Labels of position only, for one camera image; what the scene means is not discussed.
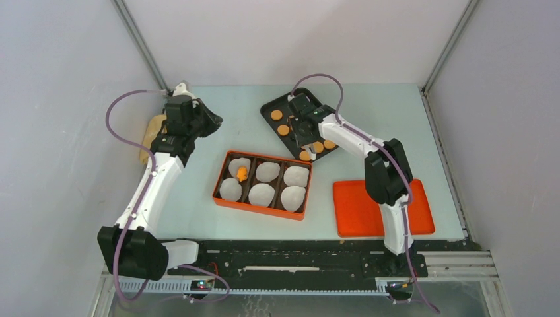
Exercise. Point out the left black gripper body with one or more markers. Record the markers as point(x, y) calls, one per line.
point(203, 123)

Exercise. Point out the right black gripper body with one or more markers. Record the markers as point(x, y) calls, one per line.
point(298, 134)

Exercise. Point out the black cookie tray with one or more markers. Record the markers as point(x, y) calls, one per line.
point(281, 104)

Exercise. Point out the round orange cookie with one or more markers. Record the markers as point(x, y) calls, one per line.
point(276, 115)
point(283, 130)
point(304, 156)
point(329, 145)
point(318, 147)

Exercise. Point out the orange compartment box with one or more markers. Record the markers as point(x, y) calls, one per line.
point(275, 209)

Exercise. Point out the orange fish cookie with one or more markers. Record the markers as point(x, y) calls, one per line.
point(242, 174)

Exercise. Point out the metal tongs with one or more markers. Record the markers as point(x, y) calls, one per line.
point(311, 150)

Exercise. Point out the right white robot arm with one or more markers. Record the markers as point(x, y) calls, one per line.
point(387, 174)

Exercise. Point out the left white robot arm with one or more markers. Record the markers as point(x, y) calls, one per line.
point(130, 247)

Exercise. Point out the tan cloth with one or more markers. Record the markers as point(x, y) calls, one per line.
point(155, 127)

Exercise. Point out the white paper cup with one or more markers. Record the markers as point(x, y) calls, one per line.
point(267, 171)
point(230, 189)
point(236, 163)
point(296, 176)
point(292, 197)
point(261, 194)

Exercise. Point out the orange box lid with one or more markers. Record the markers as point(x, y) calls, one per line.
point(357, 216)

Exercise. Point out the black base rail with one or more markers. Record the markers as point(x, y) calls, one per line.
point(306, 265)

